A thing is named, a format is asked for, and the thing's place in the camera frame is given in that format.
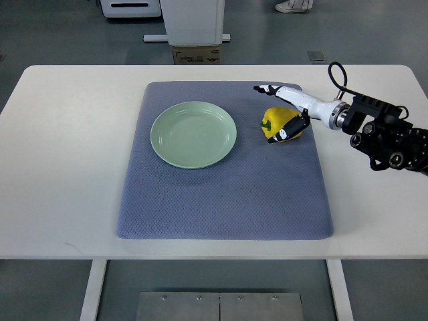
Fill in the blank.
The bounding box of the white machine with slot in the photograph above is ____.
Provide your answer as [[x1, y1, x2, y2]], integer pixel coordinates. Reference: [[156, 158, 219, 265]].
[[100, 0, 162, 19]]

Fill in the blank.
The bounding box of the yellow bell pepper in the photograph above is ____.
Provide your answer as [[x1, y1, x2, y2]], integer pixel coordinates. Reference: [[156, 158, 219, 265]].
[[261, 106, 309, 143]]

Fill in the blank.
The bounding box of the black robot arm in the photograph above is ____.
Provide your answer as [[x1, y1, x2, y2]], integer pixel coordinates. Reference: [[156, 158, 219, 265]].
[[328, 62, 427, 175]]

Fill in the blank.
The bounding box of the metal base plate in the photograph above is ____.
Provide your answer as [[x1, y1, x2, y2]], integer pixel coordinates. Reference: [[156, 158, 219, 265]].
[[136, 292, 304, 320]]

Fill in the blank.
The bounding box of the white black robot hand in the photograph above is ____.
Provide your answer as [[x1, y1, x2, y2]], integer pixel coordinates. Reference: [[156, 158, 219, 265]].
[[253, 84, 350, 144]]

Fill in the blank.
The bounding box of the cardboard box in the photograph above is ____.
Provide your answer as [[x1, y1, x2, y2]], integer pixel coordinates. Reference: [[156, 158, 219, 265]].
[[173, 45, 221, 65]]

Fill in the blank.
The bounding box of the light green plate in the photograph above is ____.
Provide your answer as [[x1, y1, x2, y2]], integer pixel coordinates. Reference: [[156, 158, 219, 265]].
[[150, 101, 237, 169]]

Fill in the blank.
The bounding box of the white sneaker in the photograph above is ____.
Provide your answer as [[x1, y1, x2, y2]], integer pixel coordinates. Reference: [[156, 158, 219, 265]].
[[275, 0, 314, 13]]

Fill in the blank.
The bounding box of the white table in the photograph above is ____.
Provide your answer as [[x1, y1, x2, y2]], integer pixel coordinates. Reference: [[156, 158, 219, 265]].
[[1, 65, 427, 320]]

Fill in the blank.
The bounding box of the blue quilted mat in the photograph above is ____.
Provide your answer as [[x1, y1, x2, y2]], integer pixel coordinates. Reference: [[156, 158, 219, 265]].
[[116, 81, 334, 240]]

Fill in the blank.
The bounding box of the grey floor plate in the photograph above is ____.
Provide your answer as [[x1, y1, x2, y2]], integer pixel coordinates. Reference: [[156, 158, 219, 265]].
[[307, 50, 326, 62]]

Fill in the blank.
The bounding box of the white pedestal column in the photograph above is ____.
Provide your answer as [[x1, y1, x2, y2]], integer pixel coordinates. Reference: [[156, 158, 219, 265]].
[[143, 0, 231, 46]]

